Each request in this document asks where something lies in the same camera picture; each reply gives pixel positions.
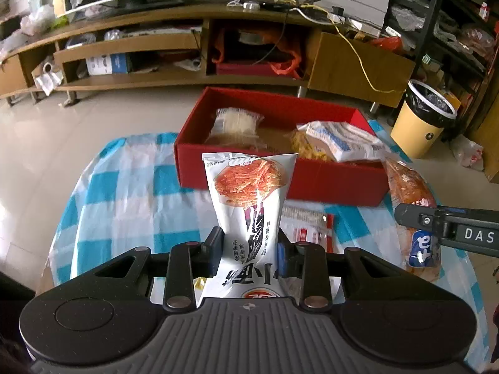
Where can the orange plastic bag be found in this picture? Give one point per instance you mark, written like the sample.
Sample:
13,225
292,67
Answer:
266,53

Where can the white noodle snack bag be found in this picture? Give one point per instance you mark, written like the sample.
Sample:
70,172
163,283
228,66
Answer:
247,193

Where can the wooden TV stand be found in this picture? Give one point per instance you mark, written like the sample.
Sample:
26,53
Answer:
171,46

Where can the red cardboard box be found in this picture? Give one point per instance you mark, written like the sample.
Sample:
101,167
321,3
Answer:
350,183

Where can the blue white checkered tablecloth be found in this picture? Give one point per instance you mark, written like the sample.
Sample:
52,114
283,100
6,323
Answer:
129,196

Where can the orange bread pack blue label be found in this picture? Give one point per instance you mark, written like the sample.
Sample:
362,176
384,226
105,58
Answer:
420,253

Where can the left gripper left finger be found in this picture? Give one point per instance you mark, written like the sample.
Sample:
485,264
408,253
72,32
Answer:
186,262

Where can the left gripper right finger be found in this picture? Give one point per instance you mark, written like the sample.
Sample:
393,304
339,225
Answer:
302,270

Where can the white biscuit pack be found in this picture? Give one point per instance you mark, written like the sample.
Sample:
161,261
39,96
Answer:
336,141

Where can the waffle snack pack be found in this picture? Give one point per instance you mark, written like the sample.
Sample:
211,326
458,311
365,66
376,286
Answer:
236,128

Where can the yellow trash bin black bag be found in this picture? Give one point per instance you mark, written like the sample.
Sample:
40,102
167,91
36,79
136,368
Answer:
422,118

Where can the white blue box on shelf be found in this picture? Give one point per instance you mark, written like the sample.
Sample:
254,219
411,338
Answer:
117,63

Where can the white plastic bag on floor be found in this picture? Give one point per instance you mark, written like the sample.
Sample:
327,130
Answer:
467,153

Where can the red white snack packet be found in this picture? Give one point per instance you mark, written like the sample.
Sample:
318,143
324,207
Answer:
304,225

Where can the black storage shelf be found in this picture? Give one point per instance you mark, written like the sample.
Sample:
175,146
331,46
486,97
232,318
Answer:
454,45

